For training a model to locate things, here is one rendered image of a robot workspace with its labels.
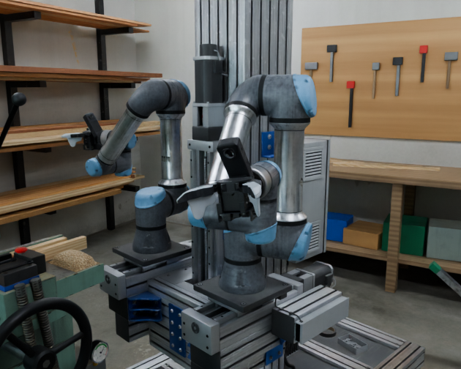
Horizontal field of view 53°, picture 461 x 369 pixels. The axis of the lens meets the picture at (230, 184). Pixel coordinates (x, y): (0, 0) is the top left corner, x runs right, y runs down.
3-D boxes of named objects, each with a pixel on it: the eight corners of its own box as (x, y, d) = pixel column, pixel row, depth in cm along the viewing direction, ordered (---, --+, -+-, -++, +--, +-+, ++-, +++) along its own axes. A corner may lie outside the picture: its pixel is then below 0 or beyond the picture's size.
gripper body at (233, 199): (252, 222, 88) (268, 207, 99) (246, 178, 87) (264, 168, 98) (216, 223, 91) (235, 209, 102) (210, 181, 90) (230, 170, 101)
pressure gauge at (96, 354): (93, 373, 135) (91, 348, 133) (85, 368, 137) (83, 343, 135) (110, 362, 140) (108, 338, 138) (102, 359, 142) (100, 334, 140)
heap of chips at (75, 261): (75, 272, 134) (75, 260, 134) (47, 262, 142) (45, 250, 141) (100, 263, 142) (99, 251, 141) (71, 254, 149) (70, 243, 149)
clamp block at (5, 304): (5, 332, 107) (1, 295, 105) (-25, 315, 114) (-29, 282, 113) (60, 307, 119) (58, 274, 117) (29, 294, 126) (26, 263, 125)
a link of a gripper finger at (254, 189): (274, 220, 80) (257, 211, 89) (270, 187, 80) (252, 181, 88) (257, 223, 80) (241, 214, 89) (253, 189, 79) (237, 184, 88)
